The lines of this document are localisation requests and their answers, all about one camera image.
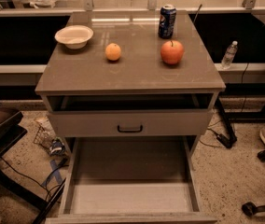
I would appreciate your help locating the drawer with black handle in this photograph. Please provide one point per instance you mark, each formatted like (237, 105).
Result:
(129, 123)

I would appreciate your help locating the grey drawer cabinet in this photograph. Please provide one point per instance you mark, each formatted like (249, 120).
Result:
(85, 80)

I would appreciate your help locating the open bottom drawer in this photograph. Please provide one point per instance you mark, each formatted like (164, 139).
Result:
(142, 180)

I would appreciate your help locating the small orange fruit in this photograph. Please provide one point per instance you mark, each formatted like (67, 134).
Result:
(112, 52)

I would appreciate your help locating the red apple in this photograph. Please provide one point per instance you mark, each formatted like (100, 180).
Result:
(171, 52)

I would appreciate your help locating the blue soda can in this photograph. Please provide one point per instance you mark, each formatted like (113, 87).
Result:
(167, 20)

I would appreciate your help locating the white paper bowl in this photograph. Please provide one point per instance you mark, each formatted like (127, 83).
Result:
(74, 36)

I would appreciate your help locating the clear plastic water bottle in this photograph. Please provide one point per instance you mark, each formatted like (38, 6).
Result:
(229, 55)

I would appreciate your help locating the black office chair left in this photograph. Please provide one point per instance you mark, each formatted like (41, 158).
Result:
(10, 133)

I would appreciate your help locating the wire basket with trash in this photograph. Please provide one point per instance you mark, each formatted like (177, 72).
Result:
(47, 139)

